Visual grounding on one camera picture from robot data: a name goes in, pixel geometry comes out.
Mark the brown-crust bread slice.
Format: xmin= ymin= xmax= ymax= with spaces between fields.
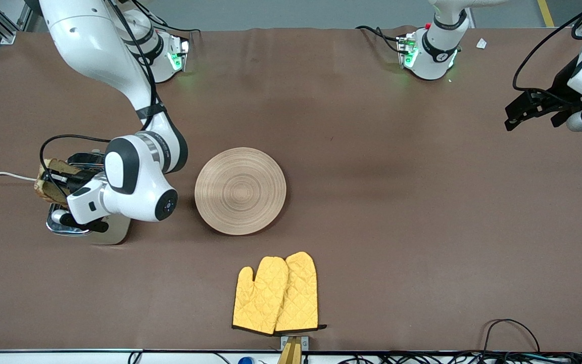
xmin=34 ymin=158 xmax=83 ymax=204

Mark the round wooden plate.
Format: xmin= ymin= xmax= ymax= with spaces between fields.
xmin=195 ymin=147 xmax=287 ymax=236

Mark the beige and chrome toaster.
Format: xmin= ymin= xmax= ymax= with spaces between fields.
xmin=45 ymin=151 xmax=132 ymax=246

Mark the yellow quilted oven mitt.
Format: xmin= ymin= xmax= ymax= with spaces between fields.
xmin=232 ymin=256 xmax=289 ymax=335
xmin=273 ymin=251 xmax=328 ymax=333

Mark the brown table cover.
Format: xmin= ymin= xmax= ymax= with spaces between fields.
xmin=0 ymin=26 xmax=582 ymax=352

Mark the wooden stick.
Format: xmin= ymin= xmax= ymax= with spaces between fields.
xmin=277 ymin=338 xmax=303 ymax=364

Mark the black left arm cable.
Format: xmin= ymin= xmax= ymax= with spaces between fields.
xmin=512 ymin=0 xmax=582 ymax=93

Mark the aluminium frame post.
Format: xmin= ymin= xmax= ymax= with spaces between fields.
xmin=0 ymin=0 xmax=34 ymax=45

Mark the black right base cable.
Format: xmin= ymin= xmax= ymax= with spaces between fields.
xmin=132 ymin=0 xmax=202 ymax=36

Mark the black base cable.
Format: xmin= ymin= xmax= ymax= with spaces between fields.
xmin=132 ymin=0 xmax=202 ymax=36
xmin=356 ymin=25 xmax=404 ymax=54

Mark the black left base cable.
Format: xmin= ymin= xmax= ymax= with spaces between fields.
xmin=356 ymin=25 xmax=404 ymax=54

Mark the black looped cable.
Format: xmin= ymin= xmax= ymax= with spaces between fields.
xmin=482 ymin=318 xmax=542 ymax=354

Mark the small metal bracket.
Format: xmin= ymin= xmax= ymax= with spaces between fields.
xmin=280 ymin=335 xmax=310 ymax=351

